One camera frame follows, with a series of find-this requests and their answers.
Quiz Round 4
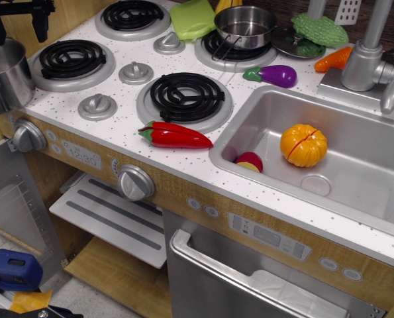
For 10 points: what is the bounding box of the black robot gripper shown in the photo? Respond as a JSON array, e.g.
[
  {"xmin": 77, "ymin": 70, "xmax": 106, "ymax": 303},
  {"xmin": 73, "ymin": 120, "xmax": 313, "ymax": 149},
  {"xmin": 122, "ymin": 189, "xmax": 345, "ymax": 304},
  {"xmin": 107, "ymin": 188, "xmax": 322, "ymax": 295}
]
[{"xmin": 0, "ymin": 0, "xmax": 56, "ymax": 46}]

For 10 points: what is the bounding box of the silver toy faucet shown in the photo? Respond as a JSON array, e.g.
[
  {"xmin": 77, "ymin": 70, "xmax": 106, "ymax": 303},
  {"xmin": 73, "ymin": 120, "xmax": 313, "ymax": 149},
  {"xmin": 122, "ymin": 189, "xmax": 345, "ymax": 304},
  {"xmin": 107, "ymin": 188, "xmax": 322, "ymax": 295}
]
[{"xmin": 317, "ymin": 1, "xmax": 394, "ymax": 115}]

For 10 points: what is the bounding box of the red yellow toy fruit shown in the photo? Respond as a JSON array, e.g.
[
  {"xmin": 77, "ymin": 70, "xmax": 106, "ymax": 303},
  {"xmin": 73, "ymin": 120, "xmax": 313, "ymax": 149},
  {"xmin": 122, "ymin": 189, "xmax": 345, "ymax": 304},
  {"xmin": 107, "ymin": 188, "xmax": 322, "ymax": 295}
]
[{"xmin": 234, "ymin": 152, "xmax": 264, "ymax": 172}]

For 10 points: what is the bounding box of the silver oven dial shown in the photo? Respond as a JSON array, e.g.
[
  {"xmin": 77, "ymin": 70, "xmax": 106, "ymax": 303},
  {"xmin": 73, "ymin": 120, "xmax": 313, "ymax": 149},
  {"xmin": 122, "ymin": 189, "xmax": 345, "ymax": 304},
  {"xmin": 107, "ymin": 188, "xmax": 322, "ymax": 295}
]
[
  {"xmin": 117, "ymin": 164, "xmax": 156, "ymax": 201},
  {"xmin": 13, "ymin": 119, "xmax": 47, "ymax": 152}
]

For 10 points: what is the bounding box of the front right black burner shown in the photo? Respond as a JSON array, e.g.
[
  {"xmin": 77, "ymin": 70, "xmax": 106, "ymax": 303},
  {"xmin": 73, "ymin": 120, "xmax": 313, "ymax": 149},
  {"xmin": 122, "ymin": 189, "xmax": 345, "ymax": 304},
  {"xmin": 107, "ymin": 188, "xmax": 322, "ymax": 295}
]
[{"xmin": 136, "ymin": 72, "xmax": 233, "ymax": 134}]

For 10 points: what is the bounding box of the back right black burner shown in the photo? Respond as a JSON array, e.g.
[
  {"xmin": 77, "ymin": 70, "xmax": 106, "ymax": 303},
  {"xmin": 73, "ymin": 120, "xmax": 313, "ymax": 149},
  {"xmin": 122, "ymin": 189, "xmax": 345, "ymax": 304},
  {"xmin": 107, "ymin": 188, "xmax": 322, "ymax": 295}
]
[{"xmin": 194, "ymin": 31, "xmax": 277, "ymax": 73}]

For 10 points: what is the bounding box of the silver oven dial right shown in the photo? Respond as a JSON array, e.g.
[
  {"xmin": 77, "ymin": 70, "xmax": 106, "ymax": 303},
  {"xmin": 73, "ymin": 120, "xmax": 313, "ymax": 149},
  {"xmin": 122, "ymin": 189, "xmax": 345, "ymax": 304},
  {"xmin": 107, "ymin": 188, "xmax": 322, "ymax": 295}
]
[{"xmin": 117, "ymin": 164, "xmax": 156, "ymax": 201}]

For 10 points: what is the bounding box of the blue plastic clamp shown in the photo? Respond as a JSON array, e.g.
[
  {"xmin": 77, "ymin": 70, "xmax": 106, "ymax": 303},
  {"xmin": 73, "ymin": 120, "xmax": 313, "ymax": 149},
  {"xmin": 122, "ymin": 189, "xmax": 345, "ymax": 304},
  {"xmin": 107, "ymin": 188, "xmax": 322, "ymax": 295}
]
[{"xmin": 0, "ymin": 249, "xmax": 43, "ymax": 292}]

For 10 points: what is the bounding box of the silver stovetop knob back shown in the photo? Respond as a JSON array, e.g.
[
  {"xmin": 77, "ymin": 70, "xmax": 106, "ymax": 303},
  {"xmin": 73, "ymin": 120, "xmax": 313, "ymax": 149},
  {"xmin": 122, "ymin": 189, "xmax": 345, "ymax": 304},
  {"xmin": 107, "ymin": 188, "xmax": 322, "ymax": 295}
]
[{"xmin": 153, "ymin": 32, "xmax": 185, "ymax": 55}]

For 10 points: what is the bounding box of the silver stovetop knob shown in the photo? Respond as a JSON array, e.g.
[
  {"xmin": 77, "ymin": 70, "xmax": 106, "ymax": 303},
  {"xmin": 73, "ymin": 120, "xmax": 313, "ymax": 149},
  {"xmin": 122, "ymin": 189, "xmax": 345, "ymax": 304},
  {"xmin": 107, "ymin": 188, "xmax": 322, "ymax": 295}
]
[
  {"xmin": 153, "ymin": 32, "xmax": 185, "ymax": 55},
  {"xmin": 77, "ymin": 93, "xmax": 117, "ymax": 121},
  {"xmin": 118, "ymin": 62, "xmax": 154, "ymax": 85}
]

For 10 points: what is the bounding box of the purple toy eggplant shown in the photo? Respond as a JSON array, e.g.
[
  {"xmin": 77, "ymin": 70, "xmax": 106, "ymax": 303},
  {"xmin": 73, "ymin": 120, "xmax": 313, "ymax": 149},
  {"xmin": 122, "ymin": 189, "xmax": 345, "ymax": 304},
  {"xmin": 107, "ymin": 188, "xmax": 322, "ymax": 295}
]
[{"xmin": 242, "ymin": 65, "xmax": 297, "ymax": 88}]

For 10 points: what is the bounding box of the back left black burner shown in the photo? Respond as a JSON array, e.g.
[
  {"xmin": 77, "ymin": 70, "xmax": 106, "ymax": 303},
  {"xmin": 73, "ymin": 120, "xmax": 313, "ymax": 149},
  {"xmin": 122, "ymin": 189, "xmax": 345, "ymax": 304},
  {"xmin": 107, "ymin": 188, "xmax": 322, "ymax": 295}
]
[{"xmin": 95, "ymin": 1, "xmax": 170, "ymax": 42}]

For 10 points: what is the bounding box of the yellow tape piece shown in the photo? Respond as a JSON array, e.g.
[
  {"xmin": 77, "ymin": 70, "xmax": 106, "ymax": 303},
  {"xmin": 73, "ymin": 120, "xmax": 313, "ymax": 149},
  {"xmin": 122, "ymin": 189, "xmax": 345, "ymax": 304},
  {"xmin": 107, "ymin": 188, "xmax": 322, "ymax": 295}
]
[{"xmin": 9, "ymin": 290, "xmax": 52, "ymax": 313}]

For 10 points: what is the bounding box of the black burner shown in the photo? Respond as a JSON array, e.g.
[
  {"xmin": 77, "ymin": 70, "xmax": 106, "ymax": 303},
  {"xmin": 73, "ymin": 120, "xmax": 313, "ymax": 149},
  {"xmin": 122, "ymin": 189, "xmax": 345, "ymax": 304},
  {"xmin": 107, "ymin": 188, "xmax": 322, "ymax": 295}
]
[
  {"xmin": 136, "ymin": 72, "xmax": 233, "ymax": 134},
  {"xmin": 194, "ymin": 31, "xmax": 277, "ymax": 73},
  {"xmin": 28, "ymin": 40, "xmax": 116, "ymax": 93},
  {"xmin": 95, "ymin": 1, "xmax": 170, "ymax": 42}
]

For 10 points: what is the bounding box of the white oven rack shelf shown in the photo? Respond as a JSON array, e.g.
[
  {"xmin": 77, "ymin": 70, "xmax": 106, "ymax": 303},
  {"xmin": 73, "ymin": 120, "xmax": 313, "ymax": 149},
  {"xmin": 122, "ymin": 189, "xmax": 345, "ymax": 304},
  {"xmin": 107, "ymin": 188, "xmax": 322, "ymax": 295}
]
[{"xmin": 50, "ymin": 173, "xmax": 166, "ymax": 269}]

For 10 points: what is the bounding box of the silver stovetop knob front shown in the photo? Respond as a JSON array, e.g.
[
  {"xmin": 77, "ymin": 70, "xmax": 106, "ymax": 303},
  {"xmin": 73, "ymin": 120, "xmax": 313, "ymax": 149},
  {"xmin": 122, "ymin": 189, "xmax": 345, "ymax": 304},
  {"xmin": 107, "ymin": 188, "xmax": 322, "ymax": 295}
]
[{"xmin": 77, "ymin": 93, "xmax": 117, "ymax": 121}]

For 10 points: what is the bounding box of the silver toy sink basin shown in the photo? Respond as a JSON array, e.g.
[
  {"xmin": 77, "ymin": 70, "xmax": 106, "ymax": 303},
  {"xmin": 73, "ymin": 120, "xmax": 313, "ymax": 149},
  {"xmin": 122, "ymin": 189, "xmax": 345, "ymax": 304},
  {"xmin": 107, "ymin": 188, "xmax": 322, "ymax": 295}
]
[{"xmin": 209, "ymin": 86, "xmax": 394, "ymax": 236}]

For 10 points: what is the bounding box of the orange toy pumpkin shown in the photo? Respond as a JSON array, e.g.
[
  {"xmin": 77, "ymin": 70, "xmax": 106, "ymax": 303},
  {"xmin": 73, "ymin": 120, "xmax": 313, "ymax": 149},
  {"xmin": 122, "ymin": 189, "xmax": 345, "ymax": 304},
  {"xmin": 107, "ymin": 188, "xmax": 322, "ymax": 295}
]
[{"xmin": 280, "ymin": 124, "xmax": 328, "ymax": 168}]

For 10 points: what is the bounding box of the orange toy carrot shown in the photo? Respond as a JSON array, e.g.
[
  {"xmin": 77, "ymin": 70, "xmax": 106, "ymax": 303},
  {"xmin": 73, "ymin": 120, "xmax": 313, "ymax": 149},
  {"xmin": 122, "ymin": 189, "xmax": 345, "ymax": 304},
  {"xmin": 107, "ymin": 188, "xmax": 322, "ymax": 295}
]
[{"xmin": 314, "ymin": 46, "xmax": 352, "ymax": 72}]

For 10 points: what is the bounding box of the silver oven dial left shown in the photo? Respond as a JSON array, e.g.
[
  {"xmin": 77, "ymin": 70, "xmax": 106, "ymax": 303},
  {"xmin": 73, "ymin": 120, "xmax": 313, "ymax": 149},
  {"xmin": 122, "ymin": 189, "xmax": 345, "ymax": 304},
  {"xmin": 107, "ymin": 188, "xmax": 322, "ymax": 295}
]
[{"xmin": 13, "ymin": 119, "xmax": 47, "ymax": 152}]

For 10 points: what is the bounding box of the open silver oven door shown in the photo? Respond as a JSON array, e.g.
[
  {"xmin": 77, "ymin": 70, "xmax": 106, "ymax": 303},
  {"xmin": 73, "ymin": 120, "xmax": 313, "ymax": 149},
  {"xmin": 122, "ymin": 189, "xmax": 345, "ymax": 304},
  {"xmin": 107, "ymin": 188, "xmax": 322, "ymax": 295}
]
[{"xmin": 0, "ymin": 140, "xmax": 65, "ymax": 287}]

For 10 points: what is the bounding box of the front left black burner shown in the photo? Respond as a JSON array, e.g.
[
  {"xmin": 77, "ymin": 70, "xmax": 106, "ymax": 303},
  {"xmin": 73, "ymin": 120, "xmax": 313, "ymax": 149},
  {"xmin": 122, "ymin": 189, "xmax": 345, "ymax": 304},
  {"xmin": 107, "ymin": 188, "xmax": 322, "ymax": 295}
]
[{"xmin": 28, "ymin": 40, "xmax": 116, "ymax": 93}]

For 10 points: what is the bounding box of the red toy chili pepper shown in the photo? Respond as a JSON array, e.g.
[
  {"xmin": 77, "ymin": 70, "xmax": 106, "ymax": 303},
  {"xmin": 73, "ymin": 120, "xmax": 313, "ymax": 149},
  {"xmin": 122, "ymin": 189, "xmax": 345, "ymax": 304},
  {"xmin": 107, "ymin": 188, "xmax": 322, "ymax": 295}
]
[{"xmin": 138, "ymin": 121, "xmax": 213, "ymax": 149}]

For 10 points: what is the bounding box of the white slotted spatula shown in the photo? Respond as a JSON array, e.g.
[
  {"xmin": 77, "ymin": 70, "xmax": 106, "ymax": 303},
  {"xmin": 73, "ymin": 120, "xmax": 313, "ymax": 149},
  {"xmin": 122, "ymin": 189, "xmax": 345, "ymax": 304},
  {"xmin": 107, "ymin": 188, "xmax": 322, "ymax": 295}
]
[{"xmin": 334, "ymin": 0, "xmax": 362, "ymax": 26}]

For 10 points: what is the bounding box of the silver dishwasher door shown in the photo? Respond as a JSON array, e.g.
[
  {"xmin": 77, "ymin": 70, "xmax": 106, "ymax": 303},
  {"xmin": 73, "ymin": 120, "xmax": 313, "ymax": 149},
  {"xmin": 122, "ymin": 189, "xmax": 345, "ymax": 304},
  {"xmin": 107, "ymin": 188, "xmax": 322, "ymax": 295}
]
[{"xmin": 163, "ymin": 211, "xmax": 387, "ymax": 317}]

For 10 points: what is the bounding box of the small steel saucepan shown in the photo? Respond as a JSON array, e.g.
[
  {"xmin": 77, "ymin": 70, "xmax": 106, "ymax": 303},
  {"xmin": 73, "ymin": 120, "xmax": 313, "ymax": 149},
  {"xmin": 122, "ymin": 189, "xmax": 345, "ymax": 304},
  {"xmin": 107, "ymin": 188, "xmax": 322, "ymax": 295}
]
[{"xmin": 214, "ymin": 5, "xmax": 277, "ymax": 50}]

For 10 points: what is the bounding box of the silver stovetop knob middle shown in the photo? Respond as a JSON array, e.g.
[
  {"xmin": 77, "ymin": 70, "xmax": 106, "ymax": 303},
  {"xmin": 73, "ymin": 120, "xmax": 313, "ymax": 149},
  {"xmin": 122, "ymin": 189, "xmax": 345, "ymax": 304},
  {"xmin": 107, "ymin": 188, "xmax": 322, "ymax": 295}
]
[{"xmin": 118, "ymin": 62, "xmax": 154, "ymax": 85}]

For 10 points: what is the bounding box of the yellow toy banana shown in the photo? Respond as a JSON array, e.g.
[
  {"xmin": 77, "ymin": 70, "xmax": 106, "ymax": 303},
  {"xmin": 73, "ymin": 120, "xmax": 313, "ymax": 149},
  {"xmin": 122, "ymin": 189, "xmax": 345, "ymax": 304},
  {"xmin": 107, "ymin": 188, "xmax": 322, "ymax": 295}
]
[{"xmin": 215, "ymin": 0, "xmax": 243, "ymax": 14}]

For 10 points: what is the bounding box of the tall stainless steel pot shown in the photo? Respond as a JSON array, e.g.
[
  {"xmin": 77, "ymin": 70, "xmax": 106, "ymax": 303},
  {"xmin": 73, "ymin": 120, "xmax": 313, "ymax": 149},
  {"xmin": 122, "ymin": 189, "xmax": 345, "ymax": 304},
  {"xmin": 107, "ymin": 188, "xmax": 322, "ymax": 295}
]
[{"xmin": 0, "ymin": 38, "xmax": 36, "ymax": 114}]

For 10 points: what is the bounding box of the green toy bitter gourd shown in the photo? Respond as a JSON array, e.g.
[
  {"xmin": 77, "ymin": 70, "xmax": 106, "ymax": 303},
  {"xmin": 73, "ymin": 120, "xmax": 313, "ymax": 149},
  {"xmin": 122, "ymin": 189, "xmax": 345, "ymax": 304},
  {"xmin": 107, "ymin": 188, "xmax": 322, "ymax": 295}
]
[{"xmin": 291, "ymin": 13, "xmax": 349, "ymax": 48}]

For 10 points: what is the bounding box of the steel pot lid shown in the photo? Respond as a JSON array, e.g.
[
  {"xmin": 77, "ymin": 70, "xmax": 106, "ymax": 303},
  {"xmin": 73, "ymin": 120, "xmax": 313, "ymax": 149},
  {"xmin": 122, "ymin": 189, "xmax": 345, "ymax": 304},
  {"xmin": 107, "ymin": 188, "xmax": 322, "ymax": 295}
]
[{"xmin": 271, "ymin": 27, "xmax": 326, "ymax": 59}]

